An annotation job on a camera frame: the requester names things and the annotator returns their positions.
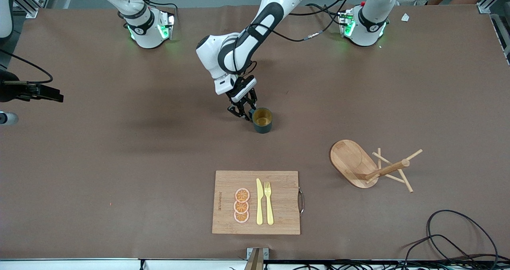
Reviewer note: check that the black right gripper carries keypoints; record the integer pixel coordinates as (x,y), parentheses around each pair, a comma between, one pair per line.
(8,90)

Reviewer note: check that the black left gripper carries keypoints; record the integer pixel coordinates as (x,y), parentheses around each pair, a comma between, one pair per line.
(243,102)

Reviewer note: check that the dark green cup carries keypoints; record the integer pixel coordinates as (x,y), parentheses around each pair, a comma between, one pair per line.
(263,126)

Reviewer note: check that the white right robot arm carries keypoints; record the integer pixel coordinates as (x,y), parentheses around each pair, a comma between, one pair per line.
(145,31)

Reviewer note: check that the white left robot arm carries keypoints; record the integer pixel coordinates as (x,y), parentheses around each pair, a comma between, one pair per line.
(223,55)

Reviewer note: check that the wooden cup rack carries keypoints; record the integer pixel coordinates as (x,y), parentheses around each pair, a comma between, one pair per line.
(350,160)

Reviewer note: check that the toy orange slice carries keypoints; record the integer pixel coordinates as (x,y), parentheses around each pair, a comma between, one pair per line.
(241,207)
(242,195)
(241,217)

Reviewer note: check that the brown table cover sheet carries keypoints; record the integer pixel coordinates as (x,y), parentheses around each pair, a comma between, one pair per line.
(159,142)

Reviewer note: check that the yellow plastic knife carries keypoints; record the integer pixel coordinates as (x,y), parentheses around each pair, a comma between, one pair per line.
(259,202)

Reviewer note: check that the yellow plastic fork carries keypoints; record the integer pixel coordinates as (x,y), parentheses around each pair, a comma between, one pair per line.
(269,204)

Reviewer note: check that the wooden cutting board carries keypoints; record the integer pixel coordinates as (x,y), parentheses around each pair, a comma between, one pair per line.
(279,202)

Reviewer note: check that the white paper scrap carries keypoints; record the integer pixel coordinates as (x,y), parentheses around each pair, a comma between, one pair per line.
(405,17)

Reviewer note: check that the white shoe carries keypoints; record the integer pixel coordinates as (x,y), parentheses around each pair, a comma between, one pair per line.
(420,2)

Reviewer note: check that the metal edge bracket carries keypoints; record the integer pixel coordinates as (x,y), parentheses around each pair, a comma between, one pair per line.
(265,253)

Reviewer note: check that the aluminium side rail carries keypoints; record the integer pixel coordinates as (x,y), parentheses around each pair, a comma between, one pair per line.
(502,35)

